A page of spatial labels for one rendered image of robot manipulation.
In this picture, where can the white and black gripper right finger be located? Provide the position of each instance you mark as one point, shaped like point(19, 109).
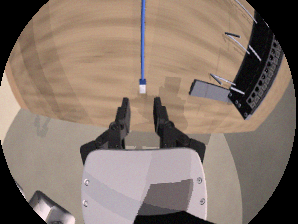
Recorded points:
point(171, 136)

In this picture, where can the white cable plug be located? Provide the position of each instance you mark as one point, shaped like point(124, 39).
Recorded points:
point(142, 84)

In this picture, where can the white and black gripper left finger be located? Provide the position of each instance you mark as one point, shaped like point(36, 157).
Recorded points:
point(111, 138)

